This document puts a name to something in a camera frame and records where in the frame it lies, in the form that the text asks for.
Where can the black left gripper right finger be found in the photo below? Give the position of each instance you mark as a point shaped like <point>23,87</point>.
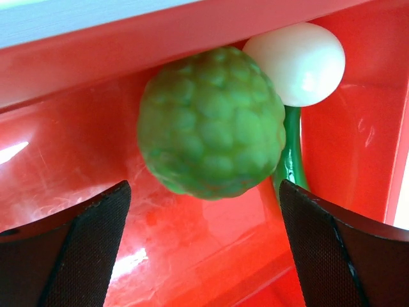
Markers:
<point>343,258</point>

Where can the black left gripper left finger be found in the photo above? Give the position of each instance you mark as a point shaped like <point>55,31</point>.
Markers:
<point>67,258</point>

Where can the green chili pepper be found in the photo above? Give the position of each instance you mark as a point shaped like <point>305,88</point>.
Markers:
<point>290,166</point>

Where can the green round lime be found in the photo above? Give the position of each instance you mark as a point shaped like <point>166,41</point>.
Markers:
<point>211,125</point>

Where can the red plastic tray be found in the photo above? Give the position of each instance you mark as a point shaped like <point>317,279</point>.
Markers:
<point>68,114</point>

